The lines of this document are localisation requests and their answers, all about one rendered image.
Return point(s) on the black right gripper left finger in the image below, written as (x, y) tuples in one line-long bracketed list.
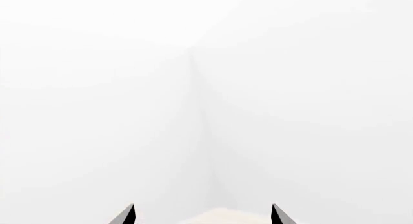
[(126, 216)]

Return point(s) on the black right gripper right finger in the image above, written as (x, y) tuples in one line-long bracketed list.
[(280, 216)]

